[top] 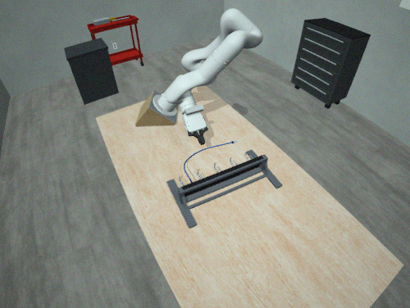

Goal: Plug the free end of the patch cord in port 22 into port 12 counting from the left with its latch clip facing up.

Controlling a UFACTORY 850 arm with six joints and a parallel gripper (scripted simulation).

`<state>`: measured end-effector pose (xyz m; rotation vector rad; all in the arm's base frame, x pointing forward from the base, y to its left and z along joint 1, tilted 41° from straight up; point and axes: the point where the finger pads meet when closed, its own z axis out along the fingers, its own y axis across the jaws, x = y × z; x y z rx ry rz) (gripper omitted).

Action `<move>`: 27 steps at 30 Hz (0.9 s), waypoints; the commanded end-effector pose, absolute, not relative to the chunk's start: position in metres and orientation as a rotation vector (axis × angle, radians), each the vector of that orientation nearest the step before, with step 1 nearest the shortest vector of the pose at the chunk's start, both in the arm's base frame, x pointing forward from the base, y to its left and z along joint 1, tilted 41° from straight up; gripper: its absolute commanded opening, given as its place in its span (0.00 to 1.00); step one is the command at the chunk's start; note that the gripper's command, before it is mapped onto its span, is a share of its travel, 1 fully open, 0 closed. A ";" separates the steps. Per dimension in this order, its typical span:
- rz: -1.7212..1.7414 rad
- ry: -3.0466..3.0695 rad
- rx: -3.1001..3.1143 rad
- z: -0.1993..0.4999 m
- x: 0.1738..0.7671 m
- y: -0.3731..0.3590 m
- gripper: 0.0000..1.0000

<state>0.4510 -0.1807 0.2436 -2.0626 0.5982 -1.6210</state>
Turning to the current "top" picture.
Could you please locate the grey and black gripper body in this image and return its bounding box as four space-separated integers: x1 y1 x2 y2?
182 112 207 133

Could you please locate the black patch panel rack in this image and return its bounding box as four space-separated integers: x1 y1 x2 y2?
166 150 282 229

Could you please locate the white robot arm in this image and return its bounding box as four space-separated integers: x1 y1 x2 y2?
153 8 263 117

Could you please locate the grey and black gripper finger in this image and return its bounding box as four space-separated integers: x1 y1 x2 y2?
199 127 208 144
188 131 203 145

